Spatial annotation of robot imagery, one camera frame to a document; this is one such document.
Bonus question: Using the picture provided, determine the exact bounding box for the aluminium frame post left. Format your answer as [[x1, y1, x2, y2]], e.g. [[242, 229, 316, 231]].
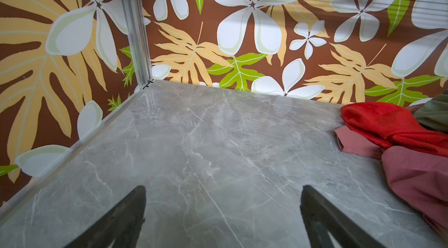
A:
[[122, 0, 152, 89]]

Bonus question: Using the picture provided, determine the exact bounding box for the olive green cloth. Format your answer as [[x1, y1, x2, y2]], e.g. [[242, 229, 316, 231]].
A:
[[414, 90, 448, 134]]

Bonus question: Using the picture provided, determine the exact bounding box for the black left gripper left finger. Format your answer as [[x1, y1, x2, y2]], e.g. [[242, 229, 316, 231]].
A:
[[66, 185, 147, 248]]

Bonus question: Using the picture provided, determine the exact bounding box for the pink ribbed cloth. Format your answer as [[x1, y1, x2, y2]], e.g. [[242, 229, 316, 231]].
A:
[[334, 126, 448, 239]]

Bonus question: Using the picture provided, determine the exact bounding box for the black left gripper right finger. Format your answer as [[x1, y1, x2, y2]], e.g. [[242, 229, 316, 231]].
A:
[[300, 185, 383, 248]]

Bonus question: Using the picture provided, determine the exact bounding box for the red cloth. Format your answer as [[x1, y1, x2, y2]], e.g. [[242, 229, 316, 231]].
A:
[[341, 102, 448, 157]]

